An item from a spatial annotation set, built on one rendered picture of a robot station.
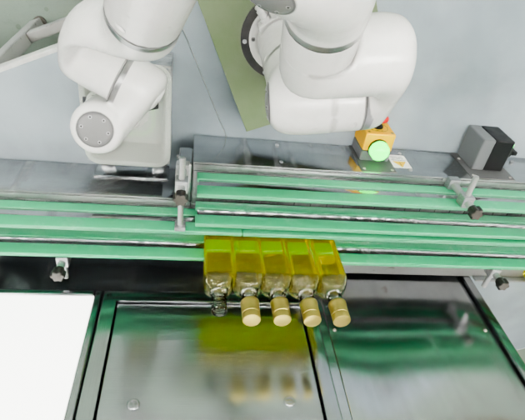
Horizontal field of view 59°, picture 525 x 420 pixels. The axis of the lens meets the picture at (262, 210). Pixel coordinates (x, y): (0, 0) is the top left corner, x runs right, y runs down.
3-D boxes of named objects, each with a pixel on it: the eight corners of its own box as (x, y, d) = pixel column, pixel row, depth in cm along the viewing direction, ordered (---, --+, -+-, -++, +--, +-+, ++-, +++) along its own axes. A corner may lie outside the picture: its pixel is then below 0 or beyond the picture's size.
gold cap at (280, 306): (268, 308, 90) (271, 327, 86) (272, 296, 88) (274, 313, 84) (287, 309, 90) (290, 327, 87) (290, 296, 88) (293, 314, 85)
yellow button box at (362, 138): (350, 144, 112) (358, 160, 106) (358, 116, 108) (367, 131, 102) (377, 146, 113) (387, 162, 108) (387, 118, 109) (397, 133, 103)
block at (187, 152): (175, 182, 106) (173, 200, 101) (176, 146, 101) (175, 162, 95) (191, 183, 107) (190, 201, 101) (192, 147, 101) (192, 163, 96)
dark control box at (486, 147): (455, 152, 117) (470, 169, 110) (467, 122, 112) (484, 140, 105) (485, 154, 118) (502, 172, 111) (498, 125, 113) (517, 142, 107)
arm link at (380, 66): (279, -23, 48) (433, -33, 48) (270, 87, 71) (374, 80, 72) (288, 61, 46) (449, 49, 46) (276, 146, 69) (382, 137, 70)
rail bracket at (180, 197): (174, 207, 102) (171, 245, 92) (176, 138, 92) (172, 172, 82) (187, 207, 102) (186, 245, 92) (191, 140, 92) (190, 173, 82)
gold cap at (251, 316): (239, 308, 89) (241, 327, 85) (241, 295, 87) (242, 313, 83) (257, 308, 90) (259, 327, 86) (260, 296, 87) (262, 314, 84)
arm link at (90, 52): (196, 4, 52) (158, 81, 71) (86, -68, 48) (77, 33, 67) (164, 63, 49) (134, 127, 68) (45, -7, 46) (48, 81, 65)
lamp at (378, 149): (365, 156, 106) (369, 162, 104) (370, 138, 103) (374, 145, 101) (384, 157, 107) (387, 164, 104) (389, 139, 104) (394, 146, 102)
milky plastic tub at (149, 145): (93, 143, 105) (86, 163, 98) (84, 43, 92) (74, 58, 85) (172, 148, 108) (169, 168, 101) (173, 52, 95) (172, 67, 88)
